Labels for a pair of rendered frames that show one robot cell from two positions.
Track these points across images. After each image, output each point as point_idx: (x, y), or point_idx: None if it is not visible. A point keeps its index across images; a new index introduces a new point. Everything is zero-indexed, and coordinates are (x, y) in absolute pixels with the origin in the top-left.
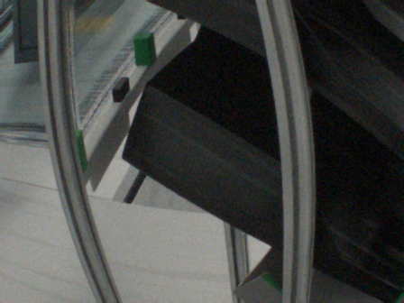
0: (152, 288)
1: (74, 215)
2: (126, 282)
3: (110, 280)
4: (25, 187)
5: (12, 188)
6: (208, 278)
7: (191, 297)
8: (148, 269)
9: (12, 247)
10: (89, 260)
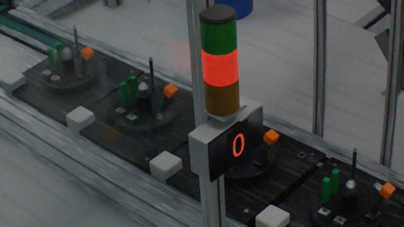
0: (354, 67)
1: None
2: (342, 62)
3: (324, 17)
4: (299, 6)
5: (288, 5)
6: (383, 69)
7: (371, 75)
8: (356, 57)
9: (273, 33)
10: (318, 4)
